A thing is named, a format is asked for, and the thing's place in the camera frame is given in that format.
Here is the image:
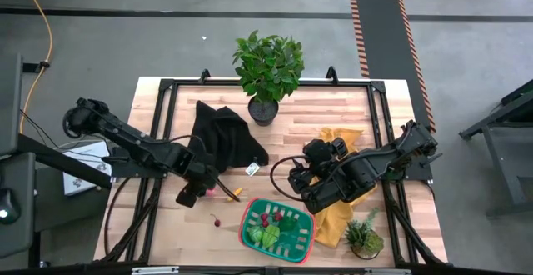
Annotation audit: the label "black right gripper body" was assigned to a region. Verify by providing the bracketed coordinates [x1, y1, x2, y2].
[306, 157, 376, 213]

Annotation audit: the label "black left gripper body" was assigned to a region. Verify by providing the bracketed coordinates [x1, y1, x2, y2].
[187, 157, 220, 191]

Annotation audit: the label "dark green toy bell pepper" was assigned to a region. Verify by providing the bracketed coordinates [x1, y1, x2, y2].
[277, 217, 299, 233]

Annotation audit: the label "teal basket with orange rim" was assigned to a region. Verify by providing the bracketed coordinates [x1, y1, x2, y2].
[237, 197, 316, 264]

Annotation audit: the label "light green ridged toy fruit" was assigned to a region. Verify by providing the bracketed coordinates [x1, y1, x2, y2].
[261, 224, 281, 249]

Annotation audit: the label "mustard yellow cloth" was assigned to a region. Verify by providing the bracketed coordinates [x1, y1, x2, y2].
[310, 127, 378, 249]

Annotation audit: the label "black cloth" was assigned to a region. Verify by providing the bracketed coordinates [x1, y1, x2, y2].
[187, 99, 270, 175]

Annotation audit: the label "small potted succulent plant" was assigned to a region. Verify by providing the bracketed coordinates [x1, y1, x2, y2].
[344, 210, 385, 261]

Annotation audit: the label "large leafy potted plant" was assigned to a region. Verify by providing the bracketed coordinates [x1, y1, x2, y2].
[232, 29, 306, 127]

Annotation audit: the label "white box with markers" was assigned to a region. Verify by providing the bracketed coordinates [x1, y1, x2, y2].
[62, 141, 112, 197]

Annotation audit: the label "black floor mat striped edges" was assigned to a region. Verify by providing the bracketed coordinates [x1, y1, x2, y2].
[349, 0, 437, 134]

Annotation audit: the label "grey metal side table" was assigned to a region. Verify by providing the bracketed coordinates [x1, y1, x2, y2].
[459, 78, 533, 218]

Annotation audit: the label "grey desk surface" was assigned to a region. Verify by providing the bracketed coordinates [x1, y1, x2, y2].
[0, 152, 37, 259]

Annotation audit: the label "black computer mouse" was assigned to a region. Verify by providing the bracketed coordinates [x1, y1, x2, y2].
[0, 187, 21, 225]

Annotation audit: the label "grey upright panel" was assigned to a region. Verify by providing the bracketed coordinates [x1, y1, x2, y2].
[0, 53, 24, 158]

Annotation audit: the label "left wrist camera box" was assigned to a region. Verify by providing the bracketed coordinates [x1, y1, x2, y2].
[175, 182, 199, 208]

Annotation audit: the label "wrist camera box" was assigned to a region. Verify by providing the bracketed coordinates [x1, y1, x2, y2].
[302, 137, 349, 163]
[175, 182, 199, 208]

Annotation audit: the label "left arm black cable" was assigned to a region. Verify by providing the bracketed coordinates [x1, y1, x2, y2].
[168, 134, 242, 203]

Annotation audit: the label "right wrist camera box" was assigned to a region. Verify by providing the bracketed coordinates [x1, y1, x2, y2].
[302, 137, 349, 163]

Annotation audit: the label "silver metal bracket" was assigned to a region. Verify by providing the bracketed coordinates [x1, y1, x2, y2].
[132, 266, 180, 275]
[364, 268, 412, 275]

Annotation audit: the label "black hose loop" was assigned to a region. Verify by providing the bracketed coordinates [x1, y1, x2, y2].
[102, 177, 131, 256]

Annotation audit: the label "black metal table frame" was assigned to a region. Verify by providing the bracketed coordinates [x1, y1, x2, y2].
[99, 68, 449, 268]

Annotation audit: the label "black cable clamp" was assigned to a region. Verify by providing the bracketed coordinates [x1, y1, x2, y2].
[22, 60, 51, 74]

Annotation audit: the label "yellow floor cable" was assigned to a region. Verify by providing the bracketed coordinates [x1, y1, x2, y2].
[15, 0, 54, 134]

